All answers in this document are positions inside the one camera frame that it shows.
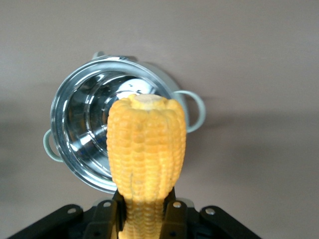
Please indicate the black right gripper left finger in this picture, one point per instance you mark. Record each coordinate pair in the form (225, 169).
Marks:
(104, 219)

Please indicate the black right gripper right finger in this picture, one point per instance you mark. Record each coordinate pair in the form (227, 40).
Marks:
(174, 219)

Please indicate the stainless steel pot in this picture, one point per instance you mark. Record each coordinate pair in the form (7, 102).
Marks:
(74, 112)

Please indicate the yellow corn cob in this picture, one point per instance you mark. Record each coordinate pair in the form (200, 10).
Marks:
(147, 144)

